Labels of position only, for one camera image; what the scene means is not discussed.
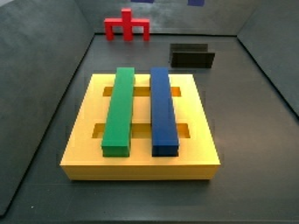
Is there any purple three-legged block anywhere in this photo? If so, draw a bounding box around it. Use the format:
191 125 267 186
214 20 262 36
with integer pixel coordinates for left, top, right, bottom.
130 0 206 7

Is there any yellow slotted board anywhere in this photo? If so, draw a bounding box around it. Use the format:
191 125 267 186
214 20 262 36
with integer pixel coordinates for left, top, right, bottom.
60 73 221 180

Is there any blue rectangular bar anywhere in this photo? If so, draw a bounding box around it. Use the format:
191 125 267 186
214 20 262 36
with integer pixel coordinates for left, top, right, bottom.
150 67 179 157

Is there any green rectangular bar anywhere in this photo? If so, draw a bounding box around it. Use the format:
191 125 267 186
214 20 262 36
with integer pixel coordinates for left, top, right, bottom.
102 67 135 158

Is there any red three-legged block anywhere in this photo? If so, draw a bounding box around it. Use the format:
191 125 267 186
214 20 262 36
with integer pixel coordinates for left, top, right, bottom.
104 8 150 41

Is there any black angle bracket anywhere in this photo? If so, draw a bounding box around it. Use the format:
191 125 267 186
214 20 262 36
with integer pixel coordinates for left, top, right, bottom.
170 44 215 68

